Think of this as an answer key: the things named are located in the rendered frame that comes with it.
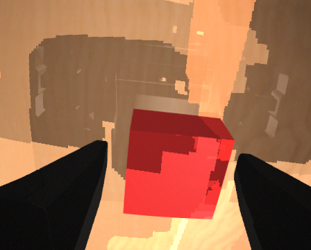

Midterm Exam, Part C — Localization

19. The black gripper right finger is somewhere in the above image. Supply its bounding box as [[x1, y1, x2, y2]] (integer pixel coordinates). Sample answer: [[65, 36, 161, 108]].
[[233, 153, 311, 250]]

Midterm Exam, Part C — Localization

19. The red block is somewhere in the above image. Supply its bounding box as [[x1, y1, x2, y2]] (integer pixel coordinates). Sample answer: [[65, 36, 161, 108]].
[[123, 109, 234, 219]]

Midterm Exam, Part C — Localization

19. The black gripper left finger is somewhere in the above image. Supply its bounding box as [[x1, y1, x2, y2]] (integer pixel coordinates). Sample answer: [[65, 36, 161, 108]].
[[0, 140, 108, 250]]

